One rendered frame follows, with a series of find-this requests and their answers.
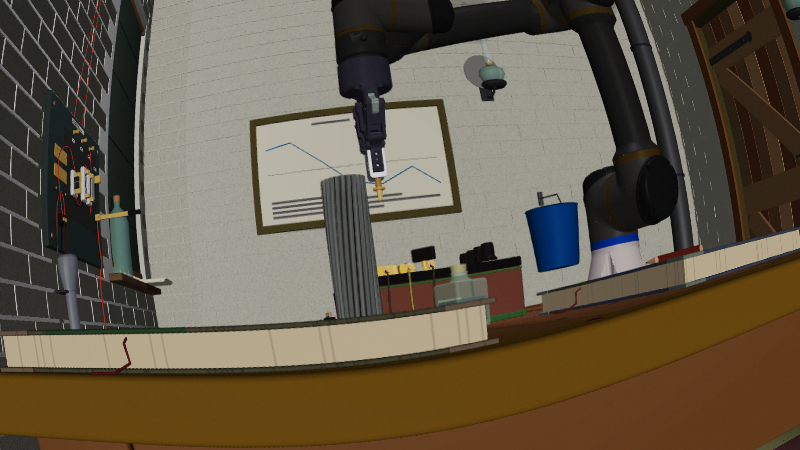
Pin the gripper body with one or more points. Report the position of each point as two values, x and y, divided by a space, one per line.
374 128

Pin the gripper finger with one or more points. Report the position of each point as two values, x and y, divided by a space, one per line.
370 164
383 164

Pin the brass plug with black head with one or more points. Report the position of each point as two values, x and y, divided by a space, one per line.
379 187

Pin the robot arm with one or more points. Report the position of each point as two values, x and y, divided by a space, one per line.
615 94

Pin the grey ribbed cylinder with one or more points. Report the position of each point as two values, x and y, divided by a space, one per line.
350 250

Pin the black round knob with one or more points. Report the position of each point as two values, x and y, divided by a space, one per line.
423 253

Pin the black knob cluster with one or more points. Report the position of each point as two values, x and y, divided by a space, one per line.
479 253

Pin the clear glass ink bottle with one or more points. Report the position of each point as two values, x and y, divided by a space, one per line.
461 290

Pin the red-brown box with black top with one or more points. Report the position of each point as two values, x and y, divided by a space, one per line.
506 287

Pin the blue bucket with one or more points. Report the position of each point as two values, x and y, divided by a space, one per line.
554 236

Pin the long cream-edged slab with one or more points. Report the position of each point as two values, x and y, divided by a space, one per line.
250 344

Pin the brass bottle clamp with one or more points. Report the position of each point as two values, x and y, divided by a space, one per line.
115 215

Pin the teal glass bottle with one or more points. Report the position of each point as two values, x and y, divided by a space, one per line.
120 244

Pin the dark grey stove pipe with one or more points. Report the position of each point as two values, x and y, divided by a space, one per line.
662 125

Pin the red-brown flat book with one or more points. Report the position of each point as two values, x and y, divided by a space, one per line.
678 253

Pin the short cream-edged slab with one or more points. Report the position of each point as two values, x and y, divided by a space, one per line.
687 272

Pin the brown wooden plank door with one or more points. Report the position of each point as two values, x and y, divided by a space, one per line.
759 119

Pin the framed wall chart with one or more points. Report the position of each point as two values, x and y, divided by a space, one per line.
412 137

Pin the teal wall oil lamp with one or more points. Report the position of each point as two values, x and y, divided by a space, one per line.
492 74

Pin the dark green wall panel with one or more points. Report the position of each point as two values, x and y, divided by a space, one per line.
128 125

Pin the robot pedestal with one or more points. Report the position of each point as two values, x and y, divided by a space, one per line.
614 261

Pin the small wooden wall shelf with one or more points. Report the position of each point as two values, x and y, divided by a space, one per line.
139 283

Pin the dark green wall switchboard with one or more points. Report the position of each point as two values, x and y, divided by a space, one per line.
65 219

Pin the grey metal stand post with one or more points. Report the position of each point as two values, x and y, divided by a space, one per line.
70 287

